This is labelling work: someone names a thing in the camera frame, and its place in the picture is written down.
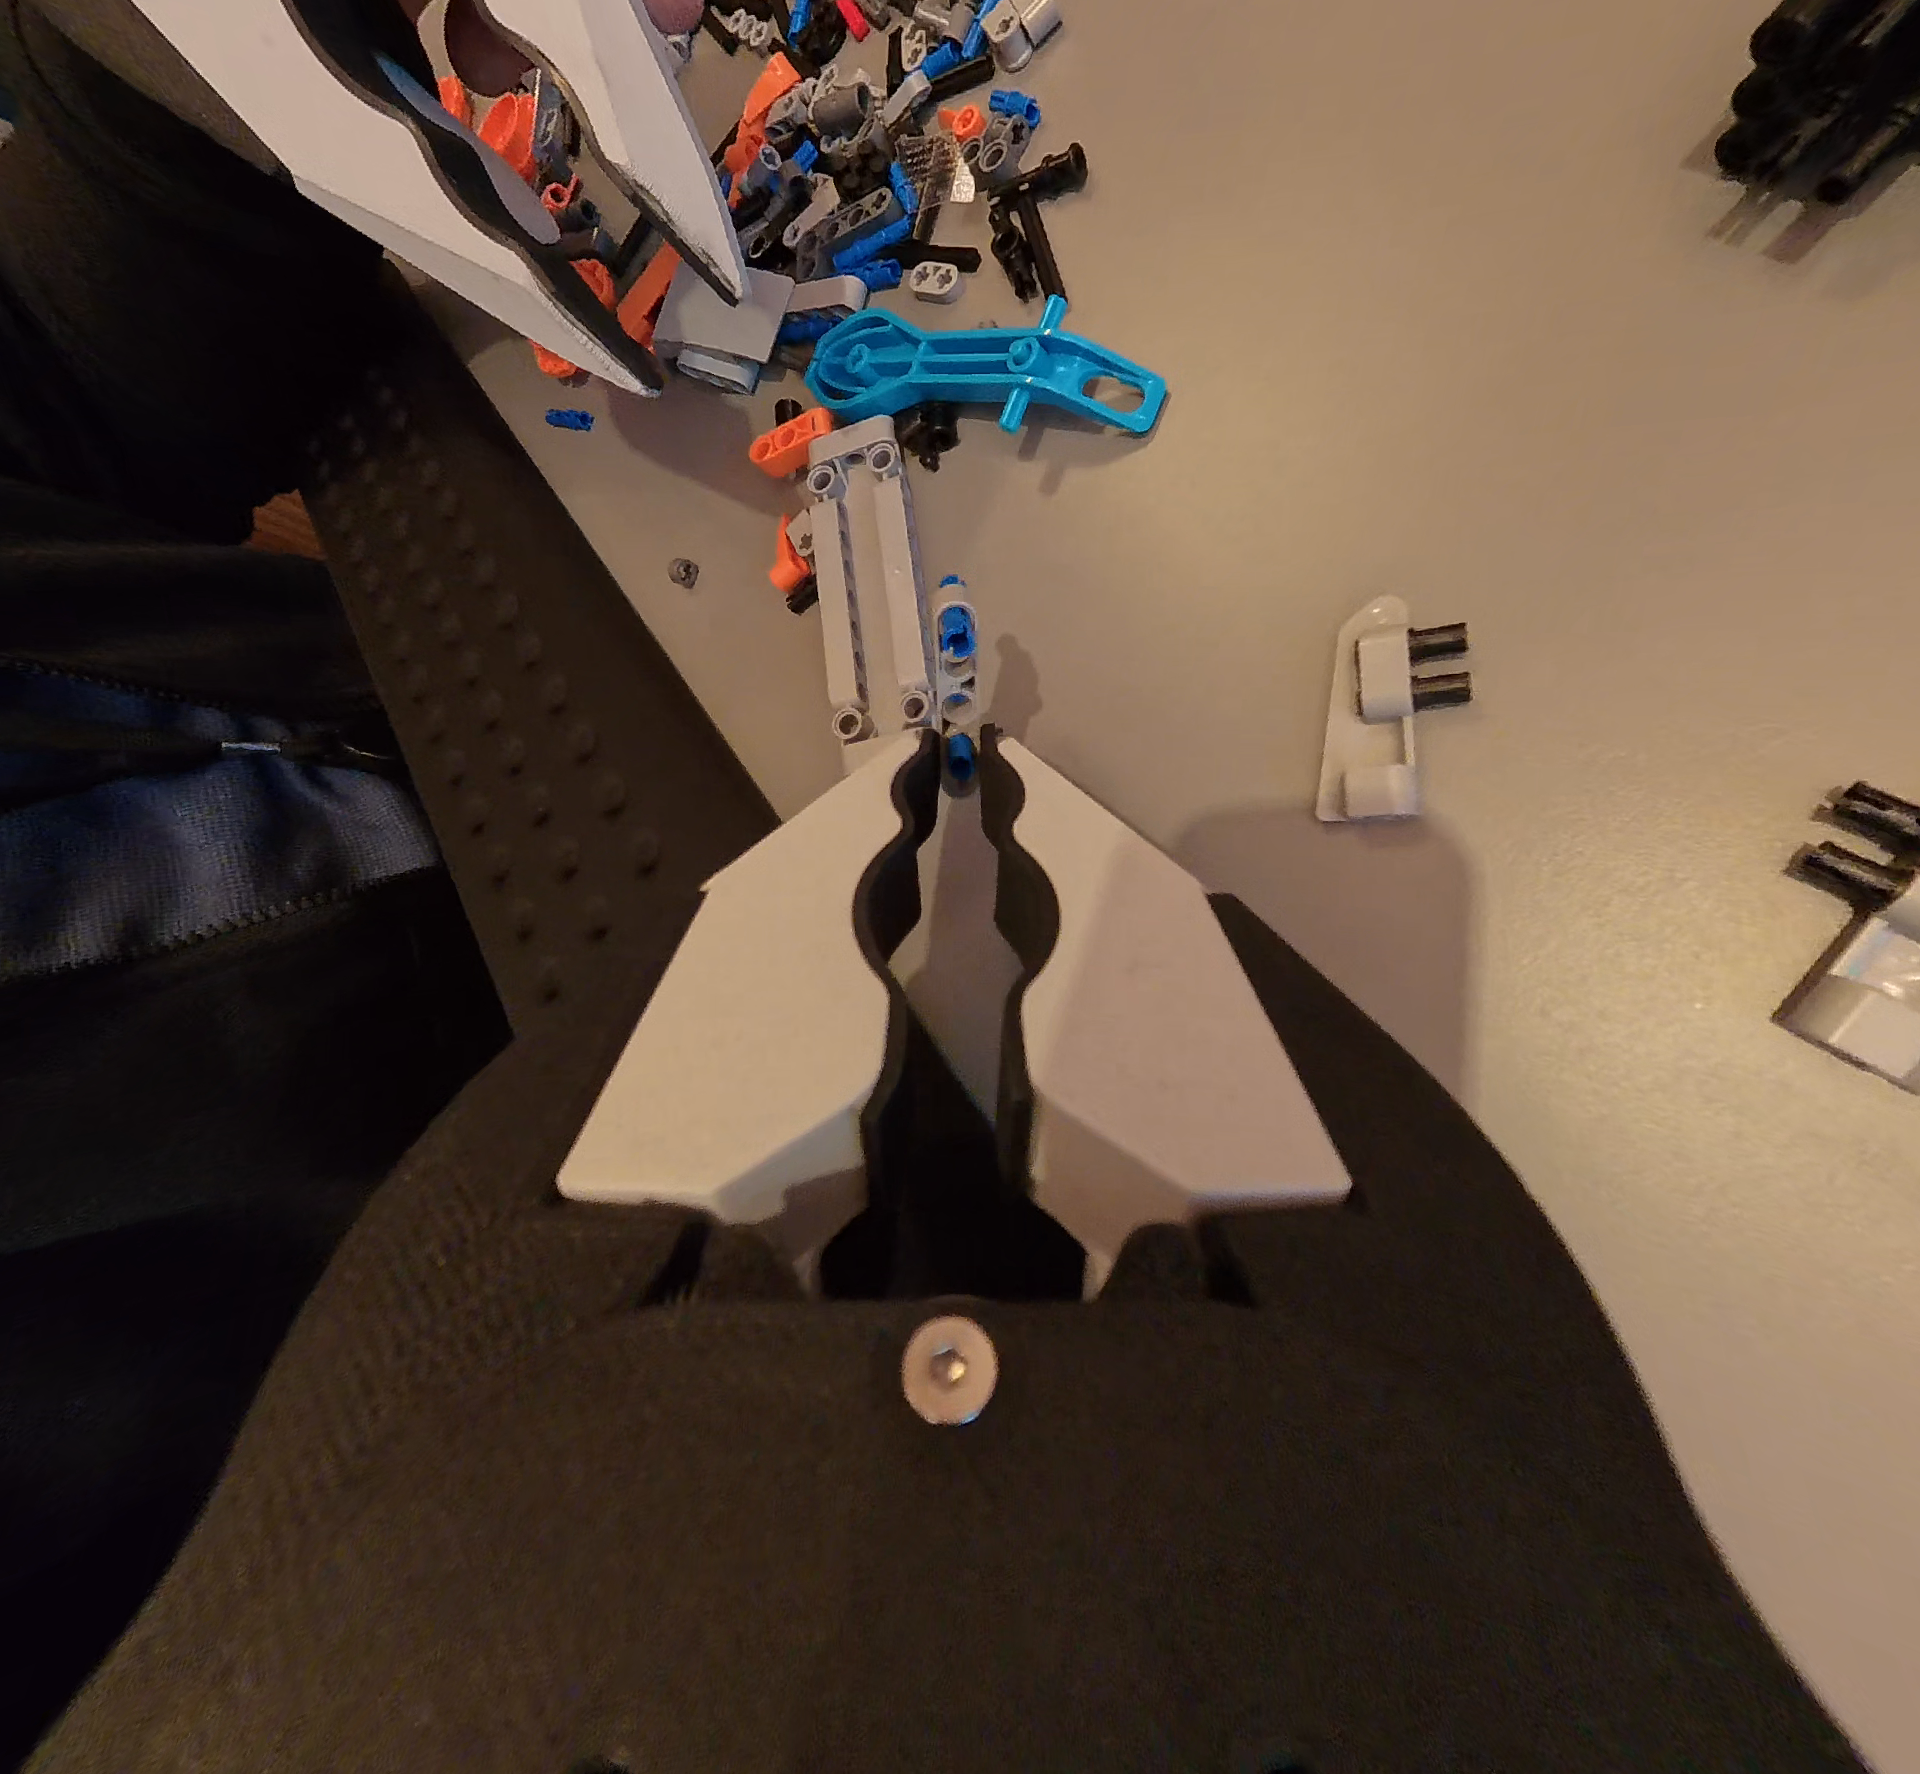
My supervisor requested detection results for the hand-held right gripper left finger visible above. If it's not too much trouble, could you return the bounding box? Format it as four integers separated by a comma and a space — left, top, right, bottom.
557, 742, 937, 1296

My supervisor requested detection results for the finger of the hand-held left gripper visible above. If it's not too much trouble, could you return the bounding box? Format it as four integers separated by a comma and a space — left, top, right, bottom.
390, 0, 752, 312
65, 0, 668, 401

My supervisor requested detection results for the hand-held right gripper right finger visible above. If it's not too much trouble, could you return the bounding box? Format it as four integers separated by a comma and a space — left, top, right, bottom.
984, 735, 1355, 1296

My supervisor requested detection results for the pile of plastic building pieces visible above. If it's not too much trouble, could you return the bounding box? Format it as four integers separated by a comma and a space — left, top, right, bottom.
436, 0, 1190, 312

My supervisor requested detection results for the blue connector pin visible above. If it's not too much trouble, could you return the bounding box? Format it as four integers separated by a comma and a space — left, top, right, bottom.
927, 574, 989, 762

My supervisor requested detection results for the turquoise connector piece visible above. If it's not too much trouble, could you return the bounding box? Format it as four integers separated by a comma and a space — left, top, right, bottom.
804, 295, 1170, 444

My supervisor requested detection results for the small black machine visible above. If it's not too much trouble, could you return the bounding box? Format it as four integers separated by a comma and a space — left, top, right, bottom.
1713, 0, 1920, 203

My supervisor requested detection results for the grey frame with orange bracket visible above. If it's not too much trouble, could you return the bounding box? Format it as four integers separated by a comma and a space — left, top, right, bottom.
750, 410, 937, 744

